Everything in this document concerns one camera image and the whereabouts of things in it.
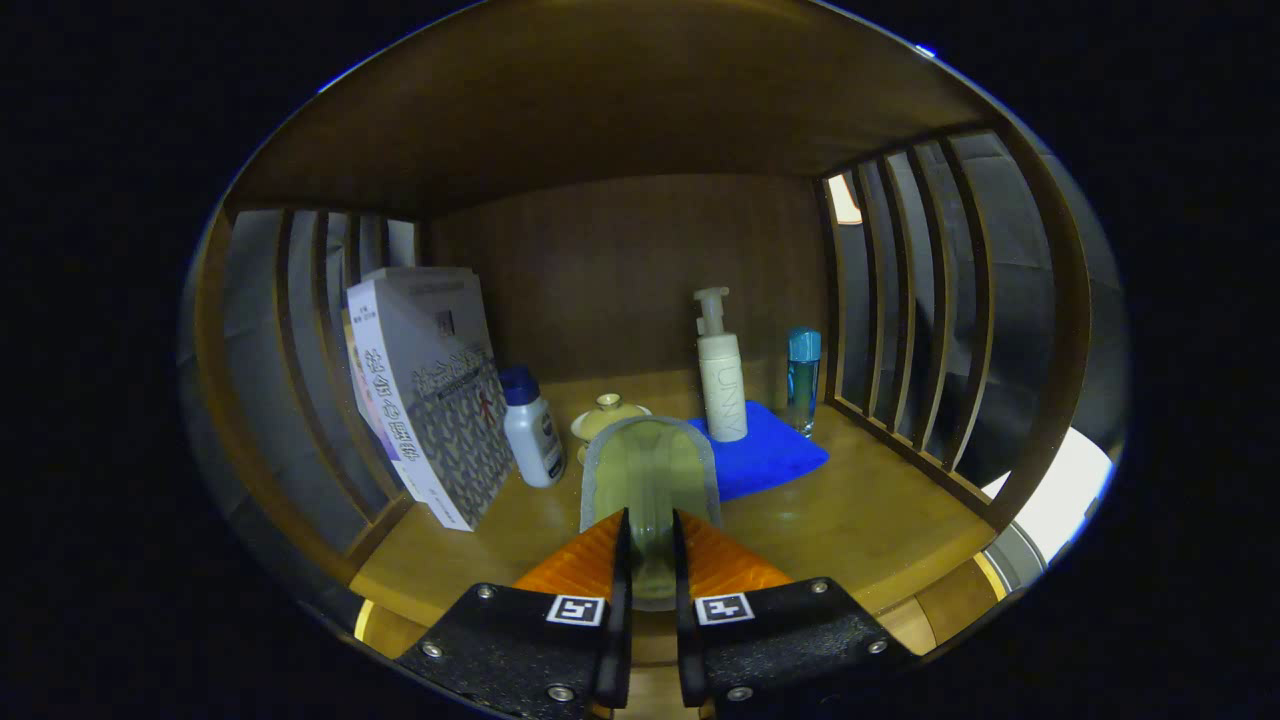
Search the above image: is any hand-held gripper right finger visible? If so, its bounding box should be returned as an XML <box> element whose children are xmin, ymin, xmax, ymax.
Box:
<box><xmin>672</xmin><ymin>508</ymin><xmax>916</xmax><ymax>716</ymax></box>

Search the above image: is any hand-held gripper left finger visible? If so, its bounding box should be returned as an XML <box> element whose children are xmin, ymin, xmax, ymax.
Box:
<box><xmin>395</xmin><ymin>507</ymin><xmax>633</xmax><ymax>716</ymax></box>

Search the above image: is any wooden countertop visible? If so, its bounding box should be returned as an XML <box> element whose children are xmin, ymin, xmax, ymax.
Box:
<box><xmin>350</xmin><ymin>368</ymin><xmax>1001</xmax><ymax>626</ymax></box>

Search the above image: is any wooden cabinet with slatted shelf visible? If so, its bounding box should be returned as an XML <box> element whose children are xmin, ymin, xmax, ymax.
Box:
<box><xmin>180</xmin><ymin>0</ymin><xmax>1126</xmax><ymax>716</ymax></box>

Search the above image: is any white filing cabinet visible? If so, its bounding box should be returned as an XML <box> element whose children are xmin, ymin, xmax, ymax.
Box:
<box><xmin>980</xmin><ymin>427</ymin><xmax>1116</xmax><ymax>591</ymax></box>

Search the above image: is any blue folded cloth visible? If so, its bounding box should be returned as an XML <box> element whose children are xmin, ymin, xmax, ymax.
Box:
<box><xmin>686</xmin><ymin>400</ymin><xmax>831</xmax><ymax>503</ymax></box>

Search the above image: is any white bottle with blue cap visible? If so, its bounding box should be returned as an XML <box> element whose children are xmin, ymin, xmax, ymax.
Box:
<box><xmin>498</xmin><ymin>364</ymin><xmax>567</xmax><ymax>489</ymax></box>

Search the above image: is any yellow lidded teacup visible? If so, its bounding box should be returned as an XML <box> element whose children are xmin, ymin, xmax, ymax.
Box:
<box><xmin>570</xmin><ymin>393</ymin><xmax>653</xmax><ymax>466</ymax></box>

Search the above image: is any white pump bottle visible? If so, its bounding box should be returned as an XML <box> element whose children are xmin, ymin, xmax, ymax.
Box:
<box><xmin>693</xmin><ymin>287</ymin><xmax>749</xmax><ymax>443</ymax></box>

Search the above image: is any blue glass bottle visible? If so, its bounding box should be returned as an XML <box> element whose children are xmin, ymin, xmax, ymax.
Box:
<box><xmin>786</xmin><ymin>328</ymin><xmax>823</xmax><ymax>438</ymax></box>

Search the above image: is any white book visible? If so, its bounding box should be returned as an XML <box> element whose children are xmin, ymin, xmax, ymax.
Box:
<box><xmin>347</xmin><ymin>266</ymin><xmax>516</xmax><ymax>532</ymax></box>

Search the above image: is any purple book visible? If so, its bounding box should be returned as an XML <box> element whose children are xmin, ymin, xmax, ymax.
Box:
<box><xmin>345</xmin><ymin>310</ymin><xmax>401</xmax><ymax>471</ymax></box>

